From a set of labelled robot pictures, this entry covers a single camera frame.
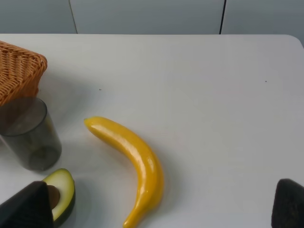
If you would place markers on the halved avocado with pit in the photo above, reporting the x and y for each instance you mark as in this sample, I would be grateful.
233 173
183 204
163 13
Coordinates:
63 190

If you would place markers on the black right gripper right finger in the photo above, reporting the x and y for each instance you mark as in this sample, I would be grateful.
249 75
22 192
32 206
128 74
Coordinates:
288 207

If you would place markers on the orange wicker basket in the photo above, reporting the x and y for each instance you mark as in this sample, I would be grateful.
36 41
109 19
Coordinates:
20 72

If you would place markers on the yellow plastic banana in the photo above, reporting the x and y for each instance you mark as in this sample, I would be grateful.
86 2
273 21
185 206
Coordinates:
150 187

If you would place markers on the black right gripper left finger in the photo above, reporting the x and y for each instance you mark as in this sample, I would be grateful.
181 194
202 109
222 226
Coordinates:
29 208

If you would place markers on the grey translucent plastic cup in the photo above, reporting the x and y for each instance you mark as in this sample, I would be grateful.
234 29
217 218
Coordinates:
26 128

